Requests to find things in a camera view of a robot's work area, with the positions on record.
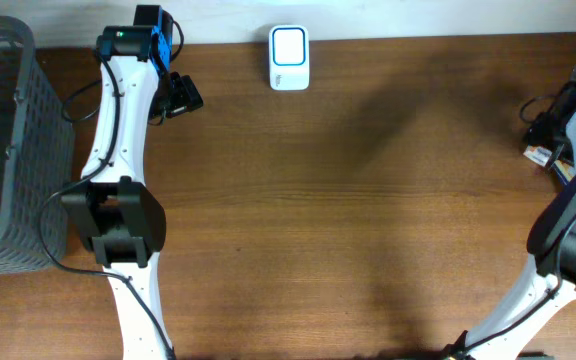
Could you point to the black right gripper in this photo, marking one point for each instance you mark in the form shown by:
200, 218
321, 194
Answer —
541, 134

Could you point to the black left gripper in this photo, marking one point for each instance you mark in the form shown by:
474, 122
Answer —
193, 96

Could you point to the small orange juice carton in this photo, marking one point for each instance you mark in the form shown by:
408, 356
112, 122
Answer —
539, 155

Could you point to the yellow chips bag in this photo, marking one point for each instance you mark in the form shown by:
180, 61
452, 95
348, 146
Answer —
564, 171

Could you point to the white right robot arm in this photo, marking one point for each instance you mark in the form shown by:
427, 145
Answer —
547, 282

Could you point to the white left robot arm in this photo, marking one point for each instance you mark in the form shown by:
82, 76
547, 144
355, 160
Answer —
119, 220

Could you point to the white barcode scanner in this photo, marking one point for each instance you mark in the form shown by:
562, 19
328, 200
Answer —
289, 58

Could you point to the grey plastic basket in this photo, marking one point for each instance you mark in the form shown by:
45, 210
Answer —
36, 150

